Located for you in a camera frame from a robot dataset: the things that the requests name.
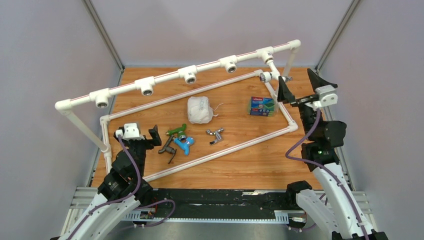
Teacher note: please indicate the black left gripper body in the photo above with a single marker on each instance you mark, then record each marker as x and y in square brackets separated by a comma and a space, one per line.
[140, 148]

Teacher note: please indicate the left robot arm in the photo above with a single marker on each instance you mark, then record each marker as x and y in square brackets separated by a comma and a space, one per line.
[123, 189]

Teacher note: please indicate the white PVC pipe frame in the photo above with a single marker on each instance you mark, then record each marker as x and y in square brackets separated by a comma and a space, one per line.
[145, 85]

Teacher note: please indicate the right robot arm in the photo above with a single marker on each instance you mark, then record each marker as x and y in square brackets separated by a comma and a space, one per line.
[341, 218]

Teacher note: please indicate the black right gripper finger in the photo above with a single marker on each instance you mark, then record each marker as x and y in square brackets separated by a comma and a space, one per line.
[317, 81]
[284, 95]

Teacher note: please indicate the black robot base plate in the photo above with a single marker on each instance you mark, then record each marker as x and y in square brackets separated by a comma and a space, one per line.
[222, 203]

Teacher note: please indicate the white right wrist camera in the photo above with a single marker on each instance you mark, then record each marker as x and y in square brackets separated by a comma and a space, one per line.
[327, 96]

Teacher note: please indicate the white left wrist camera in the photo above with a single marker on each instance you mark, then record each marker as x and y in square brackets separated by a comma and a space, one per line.
[129, 131]

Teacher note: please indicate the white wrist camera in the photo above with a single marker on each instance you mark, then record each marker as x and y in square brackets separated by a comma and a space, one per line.
[327, 96]
[129, 131]

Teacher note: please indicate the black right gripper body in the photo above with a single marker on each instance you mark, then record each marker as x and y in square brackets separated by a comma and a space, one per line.
[308, 116]

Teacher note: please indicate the green sponge pack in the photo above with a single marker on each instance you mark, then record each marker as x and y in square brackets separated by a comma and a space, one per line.
[261, 106]

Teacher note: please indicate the white drawstring bag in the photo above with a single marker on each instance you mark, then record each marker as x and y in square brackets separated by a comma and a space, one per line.
[199, 110]

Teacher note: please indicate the white plastic faucet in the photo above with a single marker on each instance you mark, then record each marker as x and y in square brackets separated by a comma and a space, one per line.
[274, 74]

